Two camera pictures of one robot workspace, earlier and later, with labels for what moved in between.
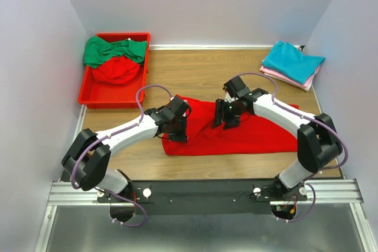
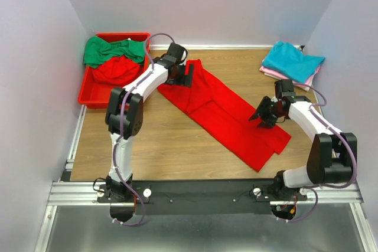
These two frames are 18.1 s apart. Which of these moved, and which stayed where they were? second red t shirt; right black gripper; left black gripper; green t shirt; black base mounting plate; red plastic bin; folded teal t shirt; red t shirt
Moved: right black gripper; red t shirt; left black gripper
Stayed: green t shirt; second red t shirt; black base mounting plate; red plastic bin; folded teal t shirt
